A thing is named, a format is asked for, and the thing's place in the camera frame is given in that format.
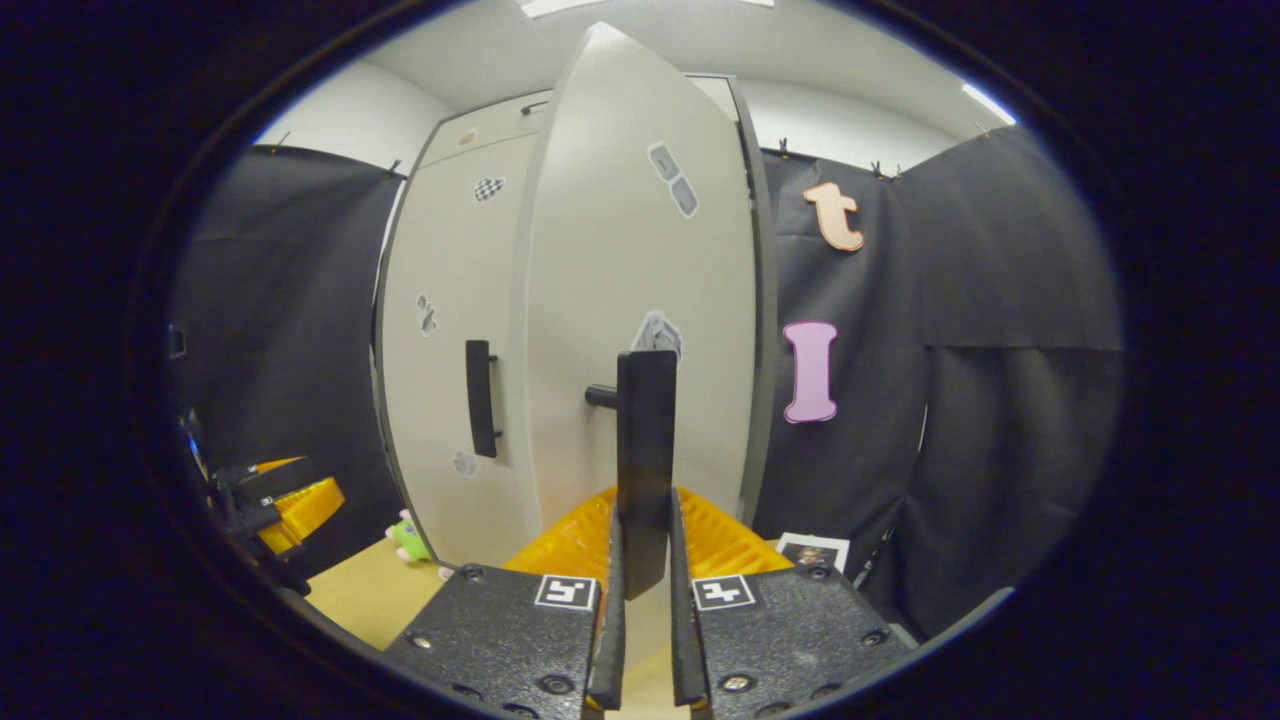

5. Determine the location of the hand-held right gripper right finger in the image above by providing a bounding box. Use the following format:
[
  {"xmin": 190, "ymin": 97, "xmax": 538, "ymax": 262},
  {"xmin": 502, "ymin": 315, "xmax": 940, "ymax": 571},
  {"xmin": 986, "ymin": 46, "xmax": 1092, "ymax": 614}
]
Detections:
[{"xmin": 668, "ymin": 487, "xmax": 916, "ymax": 720}]

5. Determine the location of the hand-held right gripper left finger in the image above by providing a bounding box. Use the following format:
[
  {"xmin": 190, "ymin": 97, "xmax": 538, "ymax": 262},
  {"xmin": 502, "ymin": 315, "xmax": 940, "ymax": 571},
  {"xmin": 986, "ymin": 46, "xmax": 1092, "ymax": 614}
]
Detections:
[{"xmin": 385, "ymin": 487, "xmax": 629, "ymax": 720}]

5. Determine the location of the black door handle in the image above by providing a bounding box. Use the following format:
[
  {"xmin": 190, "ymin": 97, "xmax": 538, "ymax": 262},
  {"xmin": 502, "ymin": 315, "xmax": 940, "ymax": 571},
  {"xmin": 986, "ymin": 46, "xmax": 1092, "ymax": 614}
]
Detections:
[
  {"xmin": 585, "ymin": 350, "xmax": 679, "ymax": 601},
  {"xmin": 465, "ymin": 340, "xmax": 502, "ymax": 459}
]

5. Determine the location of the beige double-door shoe cabinet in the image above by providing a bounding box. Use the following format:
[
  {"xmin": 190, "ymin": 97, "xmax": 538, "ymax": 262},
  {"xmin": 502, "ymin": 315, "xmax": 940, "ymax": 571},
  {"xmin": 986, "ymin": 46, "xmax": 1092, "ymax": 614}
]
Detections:
[{"xmin": 372, "ymin": 75, "xmax": 781, "ymax": 573}]

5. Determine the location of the beige cabinet door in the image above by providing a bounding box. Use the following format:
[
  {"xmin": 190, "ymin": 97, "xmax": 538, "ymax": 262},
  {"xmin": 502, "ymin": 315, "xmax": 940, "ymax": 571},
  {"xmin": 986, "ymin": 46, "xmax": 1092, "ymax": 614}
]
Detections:
[
  {"xmin": 525, "ymin": 22, "xmax": 761, "ymax": 561},
  {"xmin": 380, "ymin": 130, "xmax": 541, "ymax": 568}
]

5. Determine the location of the white printed photo card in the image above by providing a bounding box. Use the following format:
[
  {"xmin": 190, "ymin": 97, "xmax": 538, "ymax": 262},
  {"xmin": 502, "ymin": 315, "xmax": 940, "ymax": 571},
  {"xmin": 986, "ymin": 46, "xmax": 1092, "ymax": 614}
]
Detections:
[{"xmin": 775, "ymin": 531, "xmax": 852, "ymax": 574}]

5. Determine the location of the small green plush toy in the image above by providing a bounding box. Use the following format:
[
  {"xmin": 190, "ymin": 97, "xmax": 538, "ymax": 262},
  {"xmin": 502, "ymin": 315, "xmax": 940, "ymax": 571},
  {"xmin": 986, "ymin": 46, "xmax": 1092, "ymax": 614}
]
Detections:
[{"xmin": 385, "ymin": 509, "xmax": 456, "ymax": 581}]

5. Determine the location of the black backdrop cloth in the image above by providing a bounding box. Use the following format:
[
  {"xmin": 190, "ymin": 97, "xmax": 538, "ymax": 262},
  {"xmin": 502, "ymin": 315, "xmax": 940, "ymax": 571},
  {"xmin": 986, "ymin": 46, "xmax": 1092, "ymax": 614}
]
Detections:
[
  {"xmin": 165, "ymin": 143, "xmax": 406, "ymax": 576},
  {"xmin": 750, "ymin": 125, "xmax": 1126, "ymax": 641}
]

